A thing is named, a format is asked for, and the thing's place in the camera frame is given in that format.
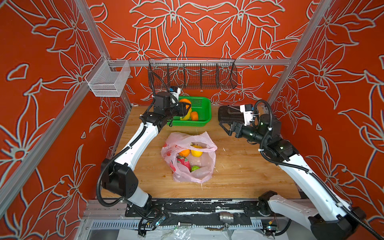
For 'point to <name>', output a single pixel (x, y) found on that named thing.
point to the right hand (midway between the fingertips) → (222, 123)
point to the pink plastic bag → (190, 157)
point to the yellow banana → (187, 116)
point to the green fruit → (195, 168)
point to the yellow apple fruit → (195, 153)
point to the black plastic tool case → (227, 114)
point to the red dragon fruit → (184, 161)
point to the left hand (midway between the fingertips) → (187, 103)
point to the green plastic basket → (202, 106)
